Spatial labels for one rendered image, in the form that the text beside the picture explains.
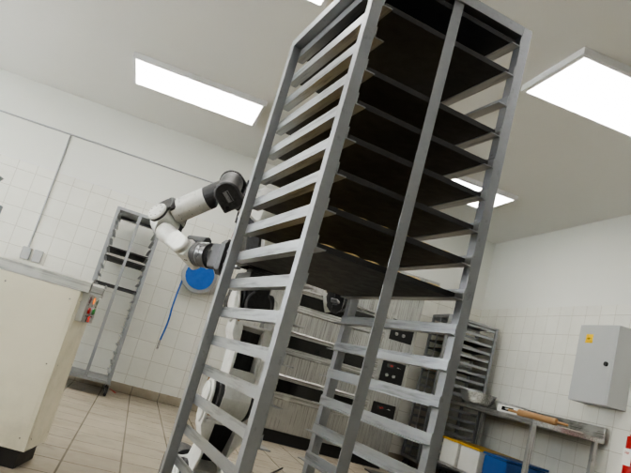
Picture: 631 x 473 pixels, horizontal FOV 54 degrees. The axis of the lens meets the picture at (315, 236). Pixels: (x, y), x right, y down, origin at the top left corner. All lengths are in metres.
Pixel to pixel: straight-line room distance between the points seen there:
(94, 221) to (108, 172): 0.58
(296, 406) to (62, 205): 3.35
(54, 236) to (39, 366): 4.27
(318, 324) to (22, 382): 3.84
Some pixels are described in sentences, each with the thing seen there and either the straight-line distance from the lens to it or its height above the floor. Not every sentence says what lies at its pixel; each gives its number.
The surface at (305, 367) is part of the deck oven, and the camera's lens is 6.46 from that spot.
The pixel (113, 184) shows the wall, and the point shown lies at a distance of 7.42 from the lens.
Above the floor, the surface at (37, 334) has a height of 0.59.
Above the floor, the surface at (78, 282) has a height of 0.87.
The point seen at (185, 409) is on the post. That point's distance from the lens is 1.97.
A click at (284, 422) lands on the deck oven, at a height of 0.22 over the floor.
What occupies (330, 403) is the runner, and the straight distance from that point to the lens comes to 2.07.
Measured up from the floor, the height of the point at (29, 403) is 0.29.
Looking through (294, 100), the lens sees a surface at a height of 1.58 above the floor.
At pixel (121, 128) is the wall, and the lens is 7.58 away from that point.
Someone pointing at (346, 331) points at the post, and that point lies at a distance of 2.12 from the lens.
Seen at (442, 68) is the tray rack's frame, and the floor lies 1.59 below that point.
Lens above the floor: 0.77
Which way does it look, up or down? 12 degrees up
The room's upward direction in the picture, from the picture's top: 16 degrees clockwise
